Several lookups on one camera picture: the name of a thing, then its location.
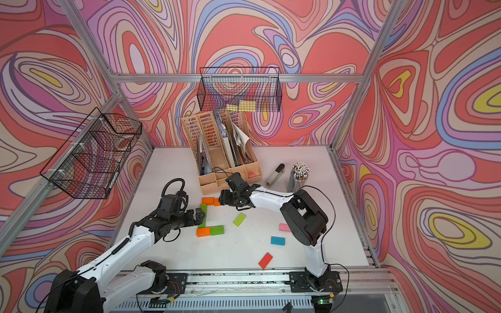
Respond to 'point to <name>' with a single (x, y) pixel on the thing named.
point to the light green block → (239, 219)
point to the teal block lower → (278, 240)
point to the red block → (265, 260)
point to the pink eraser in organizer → (252, 175)
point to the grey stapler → (278, 172)
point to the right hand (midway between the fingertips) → (225, 204)
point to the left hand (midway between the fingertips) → (198, 216)
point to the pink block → (284, 227)
